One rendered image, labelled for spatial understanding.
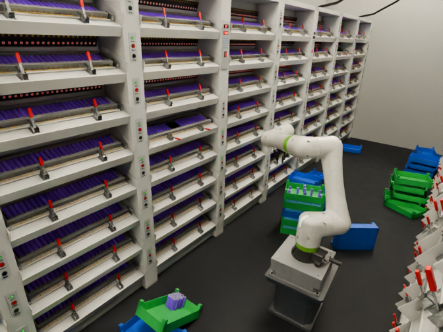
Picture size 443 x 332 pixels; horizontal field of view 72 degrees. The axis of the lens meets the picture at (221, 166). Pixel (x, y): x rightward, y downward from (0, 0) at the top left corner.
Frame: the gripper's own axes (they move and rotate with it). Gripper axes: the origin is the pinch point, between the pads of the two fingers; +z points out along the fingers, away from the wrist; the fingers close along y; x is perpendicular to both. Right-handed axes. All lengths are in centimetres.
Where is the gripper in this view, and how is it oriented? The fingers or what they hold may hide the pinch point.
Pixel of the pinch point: (279, 159)
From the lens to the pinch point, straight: 237.7
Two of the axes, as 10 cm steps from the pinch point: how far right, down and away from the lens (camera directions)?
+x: 0.2, -8.5, 5.2
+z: 0.5, 5.2, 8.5
